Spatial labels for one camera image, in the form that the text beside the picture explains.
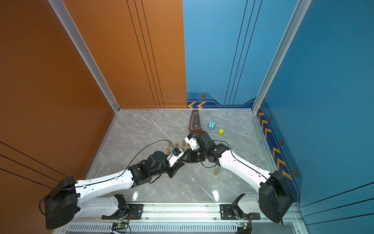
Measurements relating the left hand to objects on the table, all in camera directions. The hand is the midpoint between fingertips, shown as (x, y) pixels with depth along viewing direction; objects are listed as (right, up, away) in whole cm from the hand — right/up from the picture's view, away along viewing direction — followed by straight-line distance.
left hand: (183, 160), depth 78 cm
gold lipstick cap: (-6, +6, +19) cm, 20 cm away
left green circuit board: (-32, -31, -6) cm, 45 cm away
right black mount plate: (+22, -25, -6) cm, 34 cm away
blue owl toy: (+19, +19, +30) cm, 41 cm away
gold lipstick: (-1, +7, +19) cm, 20 cm away
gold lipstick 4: (+19, -9, +6) cm, 22 cm away
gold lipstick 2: (-7, +7, -9) cm, 13 cm away
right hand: (-1, +1, -2) cm, 2 cm away
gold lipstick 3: (0, +7, -8) cm, 11 cm away
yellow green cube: (+25, +14, +25) cm, 38 cm away
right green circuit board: (+30, -30, -8) cm, 43 cm away
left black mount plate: (-24, -25, -4) cm, 35 cm away
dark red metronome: (+7, +18, +21) cm, 28 cm away
